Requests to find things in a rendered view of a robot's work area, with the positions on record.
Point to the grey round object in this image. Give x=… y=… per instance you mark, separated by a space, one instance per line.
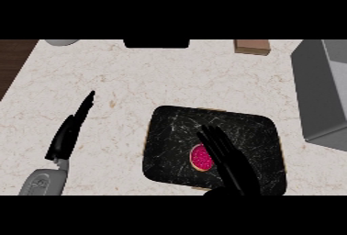
x=60 y=42

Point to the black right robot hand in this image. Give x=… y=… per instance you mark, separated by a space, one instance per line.
x=230 y=162

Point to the brown cardboard box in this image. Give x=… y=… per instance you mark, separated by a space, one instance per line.
x=251 y=47

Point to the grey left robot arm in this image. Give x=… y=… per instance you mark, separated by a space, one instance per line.
x=44 y=180

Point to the grey box appliance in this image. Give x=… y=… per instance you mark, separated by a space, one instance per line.
x=322 y=91

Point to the black rectangular object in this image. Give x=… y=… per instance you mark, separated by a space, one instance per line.
x=156 y=43

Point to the pink frosted cupcake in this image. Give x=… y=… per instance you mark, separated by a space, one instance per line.
x=199 y=158

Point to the black scratched tray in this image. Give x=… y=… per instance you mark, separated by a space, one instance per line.
x=180 y=147

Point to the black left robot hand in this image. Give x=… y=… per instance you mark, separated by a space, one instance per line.
x=68 y=134

